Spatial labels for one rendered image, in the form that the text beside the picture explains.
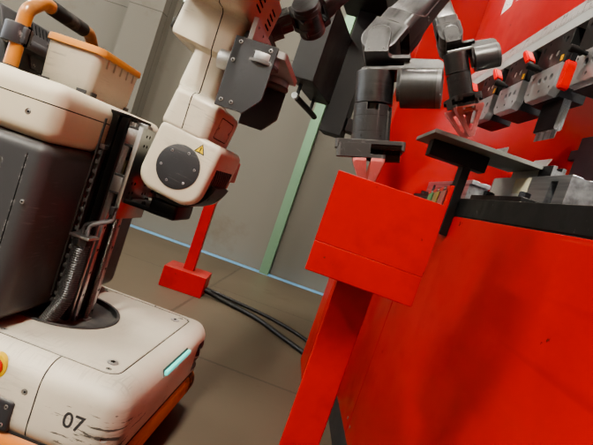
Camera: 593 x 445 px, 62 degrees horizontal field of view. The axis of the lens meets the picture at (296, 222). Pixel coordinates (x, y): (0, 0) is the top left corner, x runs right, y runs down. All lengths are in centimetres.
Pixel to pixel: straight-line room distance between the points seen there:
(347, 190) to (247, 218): 362
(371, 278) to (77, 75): 88
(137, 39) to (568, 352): 421
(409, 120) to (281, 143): 227
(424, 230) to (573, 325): 22
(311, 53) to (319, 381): 174
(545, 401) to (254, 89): 81
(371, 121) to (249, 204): 360
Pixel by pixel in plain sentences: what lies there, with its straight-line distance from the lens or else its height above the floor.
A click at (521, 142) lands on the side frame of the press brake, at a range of 229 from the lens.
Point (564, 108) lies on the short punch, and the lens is 135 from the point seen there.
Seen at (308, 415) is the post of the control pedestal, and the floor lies 43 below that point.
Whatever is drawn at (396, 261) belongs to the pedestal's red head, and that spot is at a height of 71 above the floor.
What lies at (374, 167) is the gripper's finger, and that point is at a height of 83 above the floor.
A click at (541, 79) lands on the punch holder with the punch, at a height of 123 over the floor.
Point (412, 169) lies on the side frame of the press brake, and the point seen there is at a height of 100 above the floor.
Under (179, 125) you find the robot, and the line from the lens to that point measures 118.
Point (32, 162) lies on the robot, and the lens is 114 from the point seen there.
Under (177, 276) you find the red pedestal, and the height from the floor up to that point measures 8.
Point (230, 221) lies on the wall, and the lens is 433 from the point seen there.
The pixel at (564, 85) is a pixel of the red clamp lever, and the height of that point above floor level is 116.
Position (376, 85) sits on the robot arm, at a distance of 75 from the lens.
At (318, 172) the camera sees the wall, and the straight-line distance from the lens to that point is 424.
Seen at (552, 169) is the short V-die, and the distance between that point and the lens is 124.
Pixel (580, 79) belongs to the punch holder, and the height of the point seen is 118.
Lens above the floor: 76
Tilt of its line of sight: 4 degrees down
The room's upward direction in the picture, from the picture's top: 19 degrees clockwise
